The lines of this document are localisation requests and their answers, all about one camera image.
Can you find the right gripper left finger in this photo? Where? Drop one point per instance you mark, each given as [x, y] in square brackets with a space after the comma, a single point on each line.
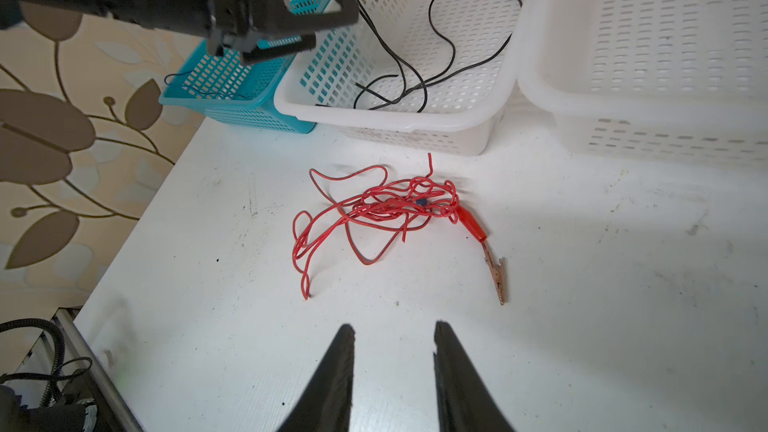
[326, 402]

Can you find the white plastic basket right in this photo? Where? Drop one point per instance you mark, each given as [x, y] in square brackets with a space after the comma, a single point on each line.
[671, 80]

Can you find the teal plastic basket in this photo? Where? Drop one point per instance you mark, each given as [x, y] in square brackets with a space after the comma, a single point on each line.
[224, 89]

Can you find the white plastic basket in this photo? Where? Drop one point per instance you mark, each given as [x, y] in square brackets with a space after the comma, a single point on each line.
[425, 74]
[671, 80]

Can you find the white plastic basket left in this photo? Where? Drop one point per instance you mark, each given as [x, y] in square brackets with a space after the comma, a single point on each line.
[425, 74]

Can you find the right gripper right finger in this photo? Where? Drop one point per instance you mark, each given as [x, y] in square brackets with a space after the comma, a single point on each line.
[463, 401]

